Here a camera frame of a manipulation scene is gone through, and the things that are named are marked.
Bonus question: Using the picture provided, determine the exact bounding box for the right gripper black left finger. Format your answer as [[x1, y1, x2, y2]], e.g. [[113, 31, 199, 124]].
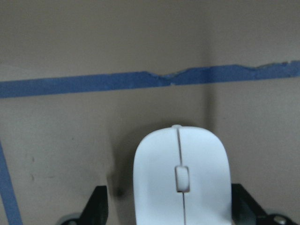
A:
[[79, 186, 108, 225]]

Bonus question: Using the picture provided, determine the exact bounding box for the white computer mouse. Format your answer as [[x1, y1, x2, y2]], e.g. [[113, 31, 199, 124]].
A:
[[133, 125, 232, 225]]

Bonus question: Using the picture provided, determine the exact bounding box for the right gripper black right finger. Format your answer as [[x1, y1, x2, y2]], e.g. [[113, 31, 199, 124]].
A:
[[232, 183, 268, 225]]

